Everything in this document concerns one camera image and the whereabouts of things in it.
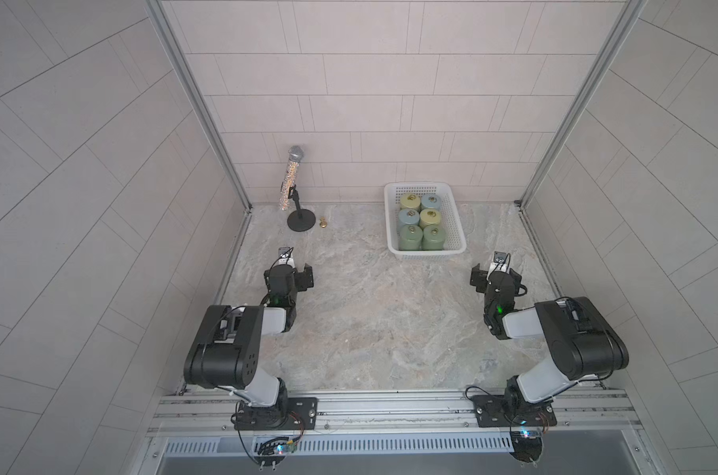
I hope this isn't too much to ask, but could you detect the white plastic basket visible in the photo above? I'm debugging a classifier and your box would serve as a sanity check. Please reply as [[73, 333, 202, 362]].
[[384, 182, 467, 259]]

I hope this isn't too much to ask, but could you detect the green tea canister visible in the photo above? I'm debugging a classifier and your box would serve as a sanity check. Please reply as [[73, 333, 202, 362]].
[[399, 225, 424, 251], [422, 225, 447, 251]]

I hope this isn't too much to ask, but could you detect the blue tea canister front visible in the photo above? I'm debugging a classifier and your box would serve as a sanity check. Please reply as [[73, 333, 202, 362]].
[[398, 208, 420, 231]]

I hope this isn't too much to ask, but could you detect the blue tea canister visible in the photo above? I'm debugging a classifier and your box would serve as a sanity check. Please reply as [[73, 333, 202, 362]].
[[420, 193, 442, 211], [398, 208, 420, 231]]

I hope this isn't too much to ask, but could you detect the yellow tea canister front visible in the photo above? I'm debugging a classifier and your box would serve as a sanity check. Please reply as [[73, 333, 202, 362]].
[[418, 209, 442, 229]]

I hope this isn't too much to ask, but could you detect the yellow tea canister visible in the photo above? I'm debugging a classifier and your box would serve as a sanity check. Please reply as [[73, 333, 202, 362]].
[[399, 193, 422, 212], [418, 209, 442, 229]]

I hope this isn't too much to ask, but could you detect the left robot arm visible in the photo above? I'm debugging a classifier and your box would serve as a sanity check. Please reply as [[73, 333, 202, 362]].
[[183, 258, 315, 409]]

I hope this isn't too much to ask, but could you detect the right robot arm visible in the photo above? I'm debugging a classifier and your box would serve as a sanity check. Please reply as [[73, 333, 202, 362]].
[[470, 261, 629, 407]]

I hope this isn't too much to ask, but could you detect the blue tea canister back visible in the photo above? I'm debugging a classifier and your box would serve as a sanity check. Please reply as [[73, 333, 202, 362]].
[[420, 193, 442, 211]]

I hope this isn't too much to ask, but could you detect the yellow tea canister back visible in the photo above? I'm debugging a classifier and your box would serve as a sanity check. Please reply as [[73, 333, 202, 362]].
[[399, 193, 422, 212]]

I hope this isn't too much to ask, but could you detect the black microphone stand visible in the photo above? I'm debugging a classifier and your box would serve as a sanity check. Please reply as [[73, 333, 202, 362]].
[[287, 185, 317, 233]]

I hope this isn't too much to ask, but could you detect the glitter microphone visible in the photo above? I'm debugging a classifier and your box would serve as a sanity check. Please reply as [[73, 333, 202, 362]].
[[279, 146, 304, 211]]

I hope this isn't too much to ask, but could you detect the right controller board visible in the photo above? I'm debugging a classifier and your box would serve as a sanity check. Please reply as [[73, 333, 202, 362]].
[[509, 431, 543, 465]]

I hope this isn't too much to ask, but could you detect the controller board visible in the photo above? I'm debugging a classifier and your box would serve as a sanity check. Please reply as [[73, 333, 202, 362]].
[[254, 437, 297, 469], [509, 431, 543, 465]]

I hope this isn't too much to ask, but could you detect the left controller board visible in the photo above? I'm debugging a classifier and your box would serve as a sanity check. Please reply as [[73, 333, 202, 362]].
[[254, 437, 297, 469]]

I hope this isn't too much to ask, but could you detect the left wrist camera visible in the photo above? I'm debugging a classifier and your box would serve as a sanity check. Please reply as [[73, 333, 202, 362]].
[[276, 247, 296, 267]]

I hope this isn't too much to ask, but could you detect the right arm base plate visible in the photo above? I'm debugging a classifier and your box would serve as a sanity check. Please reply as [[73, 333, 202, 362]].
[[468, 394, 557, 429]]

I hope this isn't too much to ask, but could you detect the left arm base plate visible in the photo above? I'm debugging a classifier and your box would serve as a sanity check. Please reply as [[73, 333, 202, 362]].
[[230, 397, 319, 431]]

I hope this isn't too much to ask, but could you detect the aluminium rail frame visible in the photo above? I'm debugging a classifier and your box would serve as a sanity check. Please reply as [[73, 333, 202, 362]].
[[147, 387, 643, 437]]

